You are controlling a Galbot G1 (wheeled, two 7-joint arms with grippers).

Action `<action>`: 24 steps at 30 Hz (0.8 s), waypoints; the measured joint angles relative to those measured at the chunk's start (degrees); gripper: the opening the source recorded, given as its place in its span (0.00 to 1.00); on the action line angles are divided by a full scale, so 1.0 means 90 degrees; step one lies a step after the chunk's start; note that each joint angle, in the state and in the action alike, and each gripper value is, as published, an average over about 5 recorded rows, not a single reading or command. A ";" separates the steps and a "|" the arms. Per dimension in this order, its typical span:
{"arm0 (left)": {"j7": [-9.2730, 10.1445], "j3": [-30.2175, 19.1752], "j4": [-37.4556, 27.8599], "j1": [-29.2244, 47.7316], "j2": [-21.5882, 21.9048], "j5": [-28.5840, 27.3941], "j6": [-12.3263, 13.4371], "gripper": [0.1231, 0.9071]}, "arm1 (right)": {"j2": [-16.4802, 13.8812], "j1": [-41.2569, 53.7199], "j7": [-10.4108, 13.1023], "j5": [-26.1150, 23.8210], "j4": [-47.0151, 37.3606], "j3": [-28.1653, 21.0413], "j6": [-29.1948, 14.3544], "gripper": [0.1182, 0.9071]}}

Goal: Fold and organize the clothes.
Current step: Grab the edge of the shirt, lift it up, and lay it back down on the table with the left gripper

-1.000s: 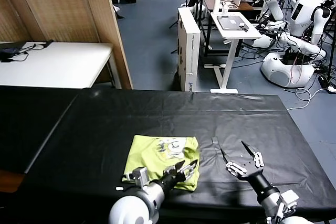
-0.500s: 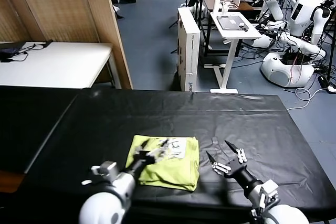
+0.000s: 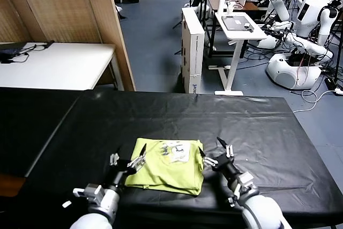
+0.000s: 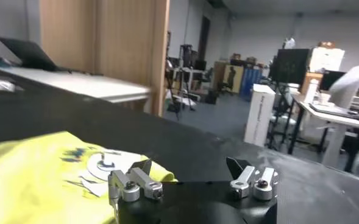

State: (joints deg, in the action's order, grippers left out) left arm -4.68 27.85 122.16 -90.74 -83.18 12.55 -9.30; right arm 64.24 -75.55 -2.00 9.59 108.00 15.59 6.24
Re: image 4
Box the black table cover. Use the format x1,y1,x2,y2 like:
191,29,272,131
0,65,359,224

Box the wooden partition screen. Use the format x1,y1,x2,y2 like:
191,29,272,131
38,0,171,118

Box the black tripod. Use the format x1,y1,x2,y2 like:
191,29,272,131
166,57,196,120

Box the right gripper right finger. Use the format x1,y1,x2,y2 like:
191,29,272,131
226,156,280,201

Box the white standing desk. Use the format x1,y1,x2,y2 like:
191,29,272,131
291,93,359,168

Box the blue cabinet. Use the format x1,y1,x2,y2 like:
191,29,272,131
240,68,263,101

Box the tall white cardboard box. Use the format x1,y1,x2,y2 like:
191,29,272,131
243,83,277,148

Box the black laptop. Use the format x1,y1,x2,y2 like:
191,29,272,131
0,35,72,73

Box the white bottle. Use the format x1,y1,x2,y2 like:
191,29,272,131
304,79,319,104

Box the yellow poster with silhouette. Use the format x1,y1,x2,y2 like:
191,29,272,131
221,65,244,94

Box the white storage box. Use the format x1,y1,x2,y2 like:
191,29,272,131
308,47,346,74

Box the grey closed laptop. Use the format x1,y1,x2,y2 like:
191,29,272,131
308,102,359,121

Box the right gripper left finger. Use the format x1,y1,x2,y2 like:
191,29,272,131
107,158,164,215

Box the yellow-green T-shirt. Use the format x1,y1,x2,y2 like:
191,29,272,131
0,130,179,224

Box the white table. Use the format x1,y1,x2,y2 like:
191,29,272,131
0,62,151,104

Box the black monitor on stand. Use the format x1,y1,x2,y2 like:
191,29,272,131
270,48,311,86

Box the white curved panel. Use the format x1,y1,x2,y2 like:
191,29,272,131
328,62,359,110

